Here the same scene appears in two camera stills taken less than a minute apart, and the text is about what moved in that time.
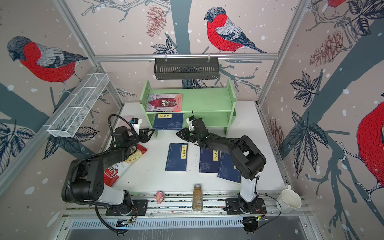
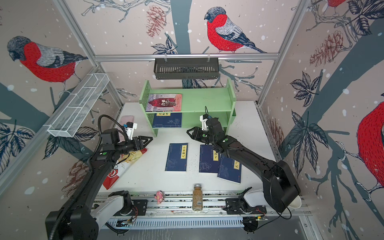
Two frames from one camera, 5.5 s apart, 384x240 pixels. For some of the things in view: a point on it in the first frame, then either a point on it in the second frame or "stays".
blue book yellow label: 168,121 stays
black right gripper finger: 184,134 → 197,134
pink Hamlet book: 164,102 stays
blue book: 226,169 stays
